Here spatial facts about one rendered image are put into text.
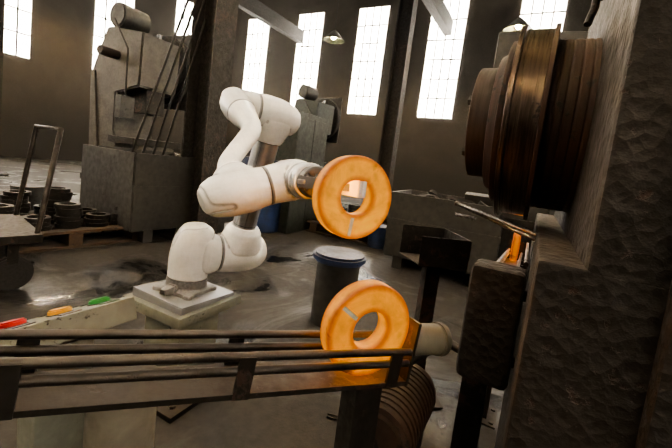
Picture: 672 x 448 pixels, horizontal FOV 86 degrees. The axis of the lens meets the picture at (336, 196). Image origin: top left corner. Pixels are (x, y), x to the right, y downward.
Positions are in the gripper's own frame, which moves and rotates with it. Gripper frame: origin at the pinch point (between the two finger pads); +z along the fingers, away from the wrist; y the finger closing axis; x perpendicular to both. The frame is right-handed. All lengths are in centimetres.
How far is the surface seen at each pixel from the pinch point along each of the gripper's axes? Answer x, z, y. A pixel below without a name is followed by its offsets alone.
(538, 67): 27.6, 9.8, -33.6
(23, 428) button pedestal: -53, -26, 52
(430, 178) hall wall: 26, -801, -714
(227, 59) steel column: 103, -313, -22
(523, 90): 22.8, 8.8, -31.4
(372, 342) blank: -25.1, 9.7, -1.4
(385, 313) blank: -19.6, 11.4, -2.1
